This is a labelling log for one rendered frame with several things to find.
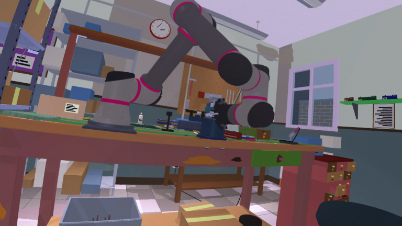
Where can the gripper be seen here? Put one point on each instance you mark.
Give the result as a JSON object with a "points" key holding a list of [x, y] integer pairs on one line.
{"points": [[226, 113]]}

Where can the blue swivel vise body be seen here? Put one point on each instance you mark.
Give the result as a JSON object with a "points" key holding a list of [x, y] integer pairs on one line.
{"points": [[210, 128]]}

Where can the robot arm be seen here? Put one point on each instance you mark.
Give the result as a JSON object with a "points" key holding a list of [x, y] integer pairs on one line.
{"points": [[188, 18]]}

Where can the black T-shaped stand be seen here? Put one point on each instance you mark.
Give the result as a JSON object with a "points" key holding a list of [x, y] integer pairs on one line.
{"points": [[168, 122]]}

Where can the green bench drawer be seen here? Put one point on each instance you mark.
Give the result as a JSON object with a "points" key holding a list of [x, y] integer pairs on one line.
{"points": [[267, 158]]}

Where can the green bench mat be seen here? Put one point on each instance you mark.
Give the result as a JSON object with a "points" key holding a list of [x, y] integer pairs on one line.
{"points": [[150, 131]]}

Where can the brown model locomotive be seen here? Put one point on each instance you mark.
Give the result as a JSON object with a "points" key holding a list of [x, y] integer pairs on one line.
{"points": [[348, 99]]}

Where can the green model locomotive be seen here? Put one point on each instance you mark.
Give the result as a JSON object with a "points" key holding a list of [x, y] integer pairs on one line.
{"points": [[367, 98]]}

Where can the blue model locomotive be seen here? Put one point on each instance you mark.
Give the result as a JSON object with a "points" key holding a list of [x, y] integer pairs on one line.
{"points": [[389, 97]]}

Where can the red flat box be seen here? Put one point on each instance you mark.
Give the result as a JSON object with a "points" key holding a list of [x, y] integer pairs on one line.
{"points": [[233, 135]]}

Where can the green small drawer chest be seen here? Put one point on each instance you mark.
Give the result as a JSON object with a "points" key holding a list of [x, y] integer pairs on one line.
{"points": [[254, 133]]}

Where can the grey-blue box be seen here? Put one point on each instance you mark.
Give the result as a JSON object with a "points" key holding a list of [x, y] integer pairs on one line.
{"points": [[188, 125]]}

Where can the brown pegboard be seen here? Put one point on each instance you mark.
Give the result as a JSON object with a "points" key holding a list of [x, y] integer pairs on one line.
{"points": [[196, 78]]}

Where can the striped stack of sheets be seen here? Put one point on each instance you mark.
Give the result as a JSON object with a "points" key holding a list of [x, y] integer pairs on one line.
{"points": [[165, 122]]}

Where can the black and pink tool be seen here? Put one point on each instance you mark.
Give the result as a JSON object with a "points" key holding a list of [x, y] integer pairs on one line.
{"points": [[293, 135]]}

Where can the brown wooden table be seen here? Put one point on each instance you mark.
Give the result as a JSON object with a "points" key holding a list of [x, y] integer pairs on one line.
{"points": [[216, 183]]}

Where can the white bottle red cap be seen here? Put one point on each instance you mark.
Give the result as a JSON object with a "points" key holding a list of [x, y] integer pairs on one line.
{"points": [[140, 118]]}

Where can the blue flat box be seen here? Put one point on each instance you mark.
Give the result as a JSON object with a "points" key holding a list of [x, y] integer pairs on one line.
{"points": [[309, 140]]}

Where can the lilac framed window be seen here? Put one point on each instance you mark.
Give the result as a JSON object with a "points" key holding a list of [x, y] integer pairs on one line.
{"points": [[312, 95]]}

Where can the small taped cardboard box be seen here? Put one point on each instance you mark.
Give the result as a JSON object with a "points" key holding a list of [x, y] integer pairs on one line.
{"points": [[194, 207]]}

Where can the large taped cardboard box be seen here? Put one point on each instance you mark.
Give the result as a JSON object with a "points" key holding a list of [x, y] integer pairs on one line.
{"points": [[213, 219]]}

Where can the red-brown wooden workbench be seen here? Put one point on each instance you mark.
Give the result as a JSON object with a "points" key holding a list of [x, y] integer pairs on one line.
{"points": [[125, 150]]}

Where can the red drawer cabinet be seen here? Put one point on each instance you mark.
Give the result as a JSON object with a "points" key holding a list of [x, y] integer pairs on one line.
{"points": [[301, 191]]}

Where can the black round disc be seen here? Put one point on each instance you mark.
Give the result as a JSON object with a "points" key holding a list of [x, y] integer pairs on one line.
{"points": [[250, 220]]}

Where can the light blue block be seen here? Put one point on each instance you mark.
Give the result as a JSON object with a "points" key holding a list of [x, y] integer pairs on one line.
{"points": [[92, 180]]}

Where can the brown wooden overhead shelf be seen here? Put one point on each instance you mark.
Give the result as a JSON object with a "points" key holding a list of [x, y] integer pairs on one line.
{"points": [[94, 36]]}

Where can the grey shelf unit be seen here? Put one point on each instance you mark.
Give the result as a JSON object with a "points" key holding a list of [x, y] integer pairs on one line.
{"points": [[88, 42]]}

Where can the white paper notice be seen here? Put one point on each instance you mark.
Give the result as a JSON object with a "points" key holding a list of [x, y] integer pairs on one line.
{"points": [[383, 116]]}

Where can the grey plastic bin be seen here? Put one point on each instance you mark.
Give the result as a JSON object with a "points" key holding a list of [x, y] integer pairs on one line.
{"points": [[100, 216]]}

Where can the tan wooden block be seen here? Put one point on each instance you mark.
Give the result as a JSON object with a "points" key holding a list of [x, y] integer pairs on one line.
{"points": [[75, 177]]}

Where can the dark blue chair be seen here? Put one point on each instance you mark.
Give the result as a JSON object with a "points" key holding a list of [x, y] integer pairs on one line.
{"points": [[358, 215]]}

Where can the labelled cardboard box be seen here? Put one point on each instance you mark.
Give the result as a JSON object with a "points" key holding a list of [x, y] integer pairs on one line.
{"points": [[53, 106]]}

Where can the green textured slab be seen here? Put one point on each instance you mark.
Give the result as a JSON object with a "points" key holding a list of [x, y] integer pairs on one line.
{"points": [[28, 115]]}

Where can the purple framed sign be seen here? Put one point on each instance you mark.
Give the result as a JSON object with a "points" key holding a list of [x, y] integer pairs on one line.
{"points": [[22, 61]]}

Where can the blue metal shelf rack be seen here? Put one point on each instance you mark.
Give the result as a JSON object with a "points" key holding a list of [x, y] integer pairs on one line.
{"points": [[12, 31]]}

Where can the red rimmed wall clock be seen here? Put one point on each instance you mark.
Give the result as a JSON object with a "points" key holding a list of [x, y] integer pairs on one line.
{"points": [[160, 29]]}

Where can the white wall box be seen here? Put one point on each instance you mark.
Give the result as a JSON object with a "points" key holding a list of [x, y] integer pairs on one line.
{"points": [[331, 142]]}

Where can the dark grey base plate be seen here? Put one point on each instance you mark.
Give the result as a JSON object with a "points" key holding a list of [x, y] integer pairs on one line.
{"points": [[110, 129]]}

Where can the green wall shelf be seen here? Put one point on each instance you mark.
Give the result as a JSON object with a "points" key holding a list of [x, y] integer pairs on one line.
{"points": [[370, 101]]}

